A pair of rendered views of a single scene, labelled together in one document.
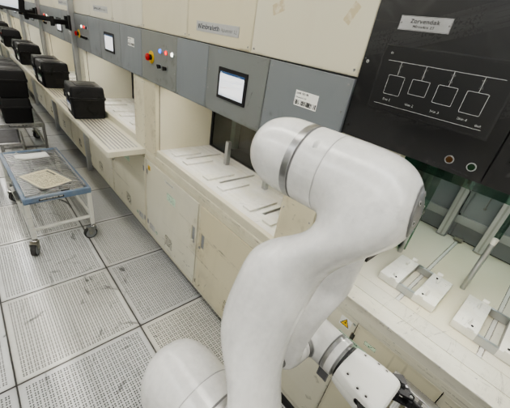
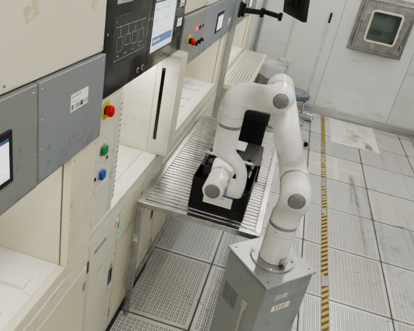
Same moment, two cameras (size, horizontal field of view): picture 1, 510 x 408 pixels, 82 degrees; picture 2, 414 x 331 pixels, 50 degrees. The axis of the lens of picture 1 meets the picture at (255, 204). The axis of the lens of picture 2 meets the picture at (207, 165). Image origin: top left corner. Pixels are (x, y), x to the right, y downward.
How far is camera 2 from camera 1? 1.79 m
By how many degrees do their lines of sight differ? 104
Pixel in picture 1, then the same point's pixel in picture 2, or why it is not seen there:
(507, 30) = not seen: outside the picture
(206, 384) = (299, 175)
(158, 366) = (307, 188)
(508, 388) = (133, 154)
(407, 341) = (133, 181)
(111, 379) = not seen: outside the picture
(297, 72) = (69, 77)
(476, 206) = not seen: outside the picture
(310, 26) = (68, 22)
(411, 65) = (124, 26)
